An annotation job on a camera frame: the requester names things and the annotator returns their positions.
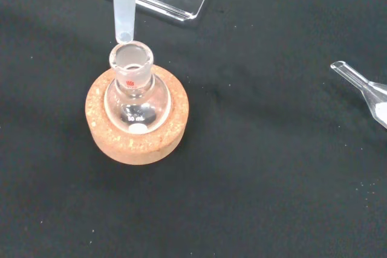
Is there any brown cork ring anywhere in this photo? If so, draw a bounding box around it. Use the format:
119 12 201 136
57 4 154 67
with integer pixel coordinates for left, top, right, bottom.
85 64 190 166

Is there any clear round-bottom flask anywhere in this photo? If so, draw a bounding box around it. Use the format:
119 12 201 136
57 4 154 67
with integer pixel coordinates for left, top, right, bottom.
103 40 172 135

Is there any clear glass weighing funnel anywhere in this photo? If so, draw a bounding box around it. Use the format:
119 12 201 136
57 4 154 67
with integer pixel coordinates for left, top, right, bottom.
330 60 387 129

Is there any black bench cloth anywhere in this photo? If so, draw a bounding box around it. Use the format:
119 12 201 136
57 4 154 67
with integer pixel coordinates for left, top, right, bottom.
0 0 387 258

